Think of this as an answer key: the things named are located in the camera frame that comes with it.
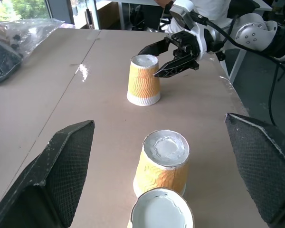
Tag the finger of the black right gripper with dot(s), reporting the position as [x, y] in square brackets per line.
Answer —
[178, 67]
[156, 47]

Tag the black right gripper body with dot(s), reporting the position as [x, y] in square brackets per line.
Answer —
[185, 41]

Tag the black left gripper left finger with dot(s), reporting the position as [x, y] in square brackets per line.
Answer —
[61, 166]

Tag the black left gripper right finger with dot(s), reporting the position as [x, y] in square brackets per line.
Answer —
[263, 166]

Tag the orange white ribbed paper cup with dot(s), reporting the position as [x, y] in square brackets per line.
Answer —
[144, 80]
[161, 211]
[164, 166]

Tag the person in white shirt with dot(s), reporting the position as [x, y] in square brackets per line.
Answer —
[216, 9]

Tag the brown wooden cabinet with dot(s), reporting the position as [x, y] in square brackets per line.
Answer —
[108, 15]

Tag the black item inside bag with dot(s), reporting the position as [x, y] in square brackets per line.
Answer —
[2, 64]

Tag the clear plastic bag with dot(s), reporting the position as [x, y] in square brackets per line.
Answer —
[33, 33]

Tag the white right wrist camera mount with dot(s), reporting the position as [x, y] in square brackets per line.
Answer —
[183, 14]

